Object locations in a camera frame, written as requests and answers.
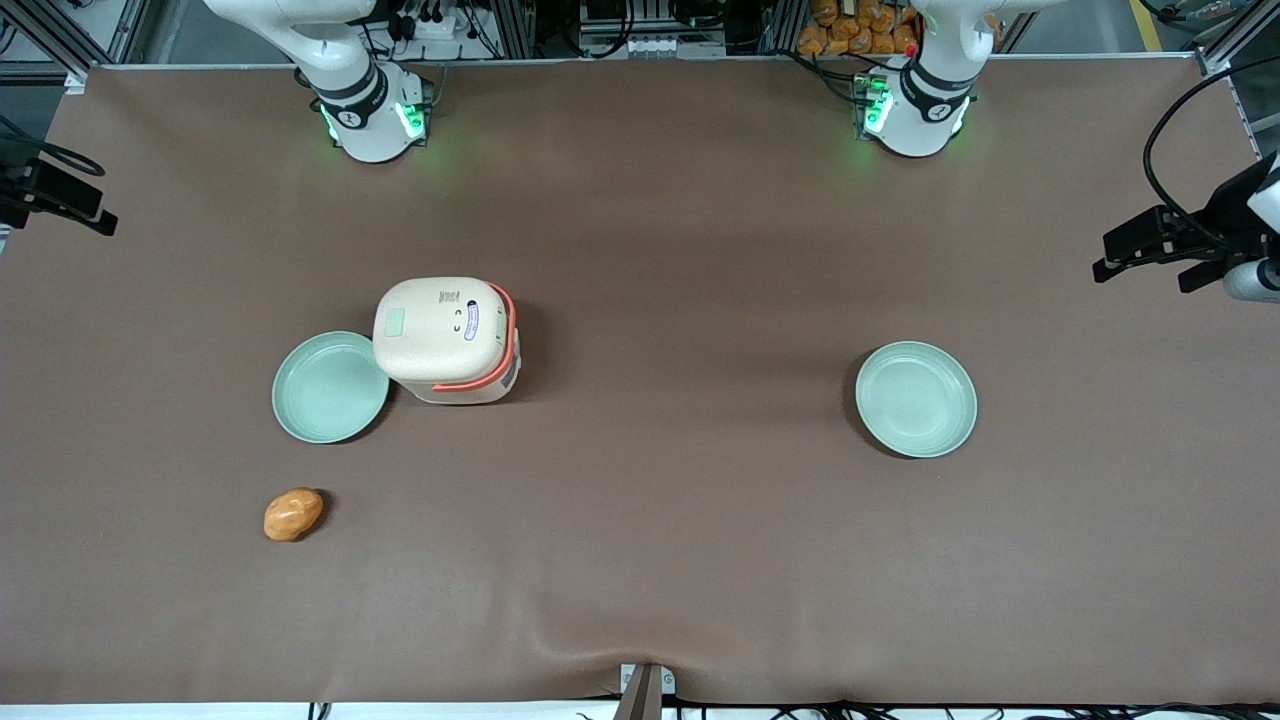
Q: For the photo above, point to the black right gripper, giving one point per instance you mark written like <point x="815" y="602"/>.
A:
<point x="40" y="188"/>

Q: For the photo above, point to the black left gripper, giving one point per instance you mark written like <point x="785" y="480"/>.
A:
<point x="1222" y="211"/>

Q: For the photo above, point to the cream rice cooker orange trim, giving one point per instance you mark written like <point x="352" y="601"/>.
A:
<point x="445" y="340"/>

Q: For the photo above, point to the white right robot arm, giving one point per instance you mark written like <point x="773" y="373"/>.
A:
<point x="368" y="118"/>

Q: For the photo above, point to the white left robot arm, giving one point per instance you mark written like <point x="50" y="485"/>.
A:
<point x="915" y="115"/>

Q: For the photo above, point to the pale green round plate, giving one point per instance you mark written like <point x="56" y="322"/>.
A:
<point x="916" y="399"/>
<point x="330" y="388"/>

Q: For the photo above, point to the bag of orange snacks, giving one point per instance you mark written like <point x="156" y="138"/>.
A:
<point x="858" y="28"/>

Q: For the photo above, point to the brown bread roll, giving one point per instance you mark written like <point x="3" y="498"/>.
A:
<point x="293" y="514"/>

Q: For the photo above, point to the white power strip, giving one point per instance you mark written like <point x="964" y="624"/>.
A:
<point x="432" y="22"/>

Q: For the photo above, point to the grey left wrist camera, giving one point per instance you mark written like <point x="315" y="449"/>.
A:
<point x="1255" y="281"/>

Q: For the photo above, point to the aluminium frame profile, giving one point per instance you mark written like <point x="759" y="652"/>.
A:
<point x="1235" y="35"/>
<point x="70" y="35"/>

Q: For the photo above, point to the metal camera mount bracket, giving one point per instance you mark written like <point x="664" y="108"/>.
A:
<point x="645" y="690"/>

